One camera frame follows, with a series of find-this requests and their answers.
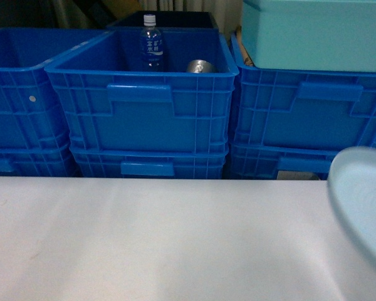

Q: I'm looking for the light blue oval tray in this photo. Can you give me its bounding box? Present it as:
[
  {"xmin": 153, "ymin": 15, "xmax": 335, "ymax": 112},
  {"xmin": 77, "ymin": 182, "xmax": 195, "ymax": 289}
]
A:
[{"xmin": 327, "ymin": 147, "xmax": 376, "ymax": 269}]

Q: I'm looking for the blue crate right bottom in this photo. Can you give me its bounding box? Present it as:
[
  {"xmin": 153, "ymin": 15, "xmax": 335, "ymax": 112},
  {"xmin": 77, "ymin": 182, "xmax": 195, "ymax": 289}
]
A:
[{"xmin": 229, "ymin": 141, "xmax": 376, "ymax": 181}]

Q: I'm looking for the blue crate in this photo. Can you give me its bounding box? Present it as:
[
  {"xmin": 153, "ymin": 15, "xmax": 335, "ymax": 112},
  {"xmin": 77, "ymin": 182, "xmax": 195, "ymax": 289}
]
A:
[
  {"xmin": 229, "ymin": 141, "xmax": 376, "ymax": 181},
  {"xmin": 45, "ymin": 29, "xmax": 238, "ymax": 154},
  {"xmin": 229, "ymin": 34, "xmax": 376, "ymax": 151},
  {"xmin": 0, "ymin": 28, "xmax": 101, "ymax": 150},
  {"xmin": 70, "ymin": 147, "xmax": 227, "ymax": 179},
  {"xmin": 0, "ymin": 144, "xmax": 81, "ymax": 177}
]

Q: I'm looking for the silver metal can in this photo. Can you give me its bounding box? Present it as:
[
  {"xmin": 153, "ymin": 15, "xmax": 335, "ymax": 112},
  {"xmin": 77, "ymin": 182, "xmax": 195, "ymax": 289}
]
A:
[{"xmin": 186, "ymin": 60, "xmax": 218, "ymax": 73}]

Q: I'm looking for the blue crate middle top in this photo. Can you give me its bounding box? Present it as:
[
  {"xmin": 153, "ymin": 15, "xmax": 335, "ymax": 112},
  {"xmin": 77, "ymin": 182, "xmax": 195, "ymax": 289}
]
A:
[{"xmin": 45, "ymin": 29, "xmax": 238, "ymax": 154}]

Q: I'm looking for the blue crate middle bottom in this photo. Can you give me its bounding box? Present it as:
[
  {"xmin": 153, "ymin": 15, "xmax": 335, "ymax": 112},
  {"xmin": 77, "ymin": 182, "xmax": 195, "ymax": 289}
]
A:
[{"xmin": 70, "ymin": 147, "xmax": 227, "ymax": 179}]

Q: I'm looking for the clear water bottle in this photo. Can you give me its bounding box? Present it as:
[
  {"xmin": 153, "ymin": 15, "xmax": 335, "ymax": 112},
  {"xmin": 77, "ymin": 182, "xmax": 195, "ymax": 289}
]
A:
[{"xmin": 140, "ymin": 14, "xmax": 164, "ymax": 72}]

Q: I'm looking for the blue crate right top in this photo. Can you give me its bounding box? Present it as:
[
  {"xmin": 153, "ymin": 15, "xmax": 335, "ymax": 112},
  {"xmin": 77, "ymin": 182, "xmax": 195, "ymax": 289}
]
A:
[{"xmin": 229, "ymin": 34, "xmax": 376, "ymax": 151}]

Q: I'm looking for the blue crate left bottom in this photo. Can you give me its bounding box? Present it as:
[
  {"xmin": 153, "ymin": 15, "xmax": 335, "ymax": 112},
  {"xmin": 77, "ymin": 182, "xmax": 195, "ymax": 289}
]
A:
[{"xmin": 0, "ymin": 144, "xmax": 81, "ymax": 177}]

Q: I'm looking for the blue crate left top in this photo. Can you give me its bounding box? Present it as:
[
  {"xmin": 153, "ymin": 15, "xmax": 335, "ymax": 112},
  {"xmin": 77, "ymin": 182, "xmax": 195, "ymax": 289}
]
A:
[{"xmin": 0, "ymin": 28, "xmax": 101, "ymax": 150}]

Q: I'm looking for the teal plastic box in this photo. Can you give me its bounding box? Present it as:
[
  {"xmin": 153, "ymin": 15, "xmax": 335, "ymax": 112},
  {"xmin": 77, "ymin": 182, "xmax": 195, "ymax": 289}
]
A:
[{"xmin": 242, "ymin": 1, "xmax": 376, "ymax": 73}]

